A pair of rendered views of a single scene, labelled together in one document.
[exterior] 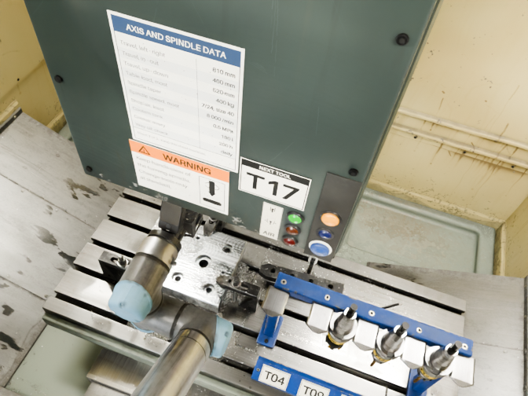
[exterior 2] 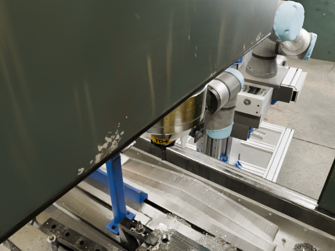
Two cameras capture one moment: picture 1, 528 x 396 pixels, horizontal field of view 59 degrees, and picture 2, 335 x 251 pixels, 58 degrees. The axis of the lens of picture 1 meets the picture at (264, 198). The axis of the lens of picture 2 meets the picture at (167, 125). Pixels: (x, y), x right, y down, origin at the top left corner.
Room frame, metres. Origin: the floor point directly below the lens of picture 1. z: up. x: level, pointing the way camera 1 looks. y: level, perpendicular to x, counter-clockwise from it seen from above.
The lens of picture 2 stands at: (1.11, 0.33, 1.78)
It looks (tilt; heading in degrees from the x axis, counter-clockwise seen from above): 34 degrees down; 201
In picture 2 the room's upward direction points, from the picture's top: straight up
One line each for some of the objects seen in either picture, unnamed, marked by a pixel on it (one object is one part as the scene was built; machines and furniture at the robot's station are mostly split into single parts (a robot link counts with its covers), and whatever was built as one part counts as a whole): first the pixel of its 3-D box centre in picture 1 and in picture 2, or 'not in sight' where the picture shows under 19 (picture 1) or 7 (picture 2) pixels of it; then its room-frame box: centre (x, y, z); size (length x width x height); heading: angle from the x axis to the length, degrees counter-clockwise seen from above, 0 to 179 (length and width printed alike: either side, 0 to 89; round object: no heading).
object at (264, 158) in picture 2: not in sight; (223, 162); (-0.82, 0.08, 0.15); 1.27 x 0.85 x 0.17; 172
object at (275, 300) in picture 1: (274, 302); (124, 143); (0.47, -0.06, 1.21); 0.07 x 0.05 x 0.01; 167
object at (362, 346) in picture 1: (365, 335); not in sight; (0.41, -0.27, 1.21); 0.07 x 0.05 x 0.01; 167
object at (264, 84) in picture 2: not in sight; (260, 75); (-0.37, 0.27, 1.13); 0.36 x 0.22 x 0.06; 172
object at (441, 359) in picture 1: (445, 355); not in sight; (0.38, -0.43, 1.26); 0.04 x 0.04 x 0.07
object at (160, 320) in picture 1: (154, 310); (214, 116); (0.37, 0.19, 1.31); 0.11 x 0.08 x 0.11; 75
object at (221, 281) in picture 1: (237, 289); (138, 236); (0.60, 0.04, 0.97); 0.13 x 0.03 x 0.15; 77
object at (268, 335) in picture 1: (275, 309); (117, 192); (0.52, -0.07, 1.05); 0.10 x 0.05 x 0.30; 167
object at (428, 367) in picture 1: (437, 361); not in sight; (0.38, -0.43, 1.21); 0.06 x 0.06 x 0.03
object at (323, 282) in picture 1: (300, 283); (76, 244); (0.67, -0.15, 0.93); 0.26 x 0.05 x 0.06; 82
